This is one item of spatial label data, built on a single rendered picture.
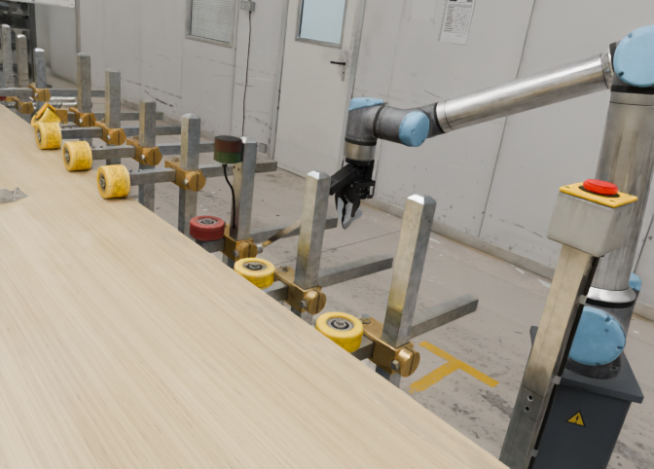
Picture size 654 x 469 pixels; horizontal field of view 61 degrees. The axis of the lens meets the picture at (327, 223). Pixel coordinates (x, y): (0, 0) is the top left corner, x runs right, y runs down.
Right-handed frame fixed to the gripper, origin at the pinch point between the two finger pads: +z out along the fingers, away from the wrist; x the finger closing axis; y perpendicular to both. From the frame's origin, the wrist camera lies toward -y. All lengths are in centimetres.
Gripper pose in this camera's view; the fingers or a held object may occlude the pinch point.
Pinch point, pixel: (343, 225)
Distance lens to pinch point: 161.2
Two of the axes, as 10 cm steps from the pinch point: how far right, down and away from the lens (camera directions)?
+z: -1.3, 9.3, 3.4
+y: 7.4, -1.4, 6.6
